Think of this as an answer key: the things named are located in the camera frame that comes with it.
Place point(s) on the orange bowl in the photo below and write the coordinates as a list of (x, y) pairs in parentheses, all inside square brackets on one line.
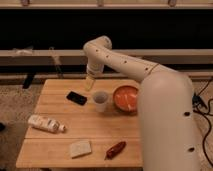
[(125, 98)]

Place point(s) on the wooden rail shelf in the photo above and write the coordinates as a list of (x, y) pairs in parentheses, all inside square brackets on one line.
[(75, 57)]

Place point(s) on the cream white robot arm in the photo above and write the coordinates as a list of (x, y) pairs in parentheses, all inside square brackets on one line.
[(164, 106)]

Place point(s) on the white ceramic cup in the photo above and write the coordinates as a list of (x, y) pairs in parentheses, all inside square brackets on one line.
[(100, 99)]

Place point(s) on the wooden table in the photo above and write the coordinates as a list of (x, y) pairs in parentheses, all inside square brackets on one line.
[(103, 130)]

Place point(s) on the white lotion tube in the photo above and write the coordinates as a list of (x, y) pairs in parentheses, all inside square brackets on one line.
[(46, 124)]

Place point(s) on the black phone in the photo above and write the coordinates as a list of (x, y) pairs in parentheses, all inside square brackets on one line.
[(76, 98)]

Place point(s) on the beige sponge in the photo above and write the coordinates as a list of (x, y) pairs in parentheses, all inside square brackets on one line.
[(80, 148)]

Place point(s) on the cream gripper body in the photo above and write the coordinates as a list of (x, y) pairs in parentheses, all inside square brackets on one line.
[(94, 71)]

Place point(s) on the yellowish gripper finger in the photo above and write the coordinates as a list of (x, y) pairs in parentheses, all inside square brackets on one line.
[(89, 82)]

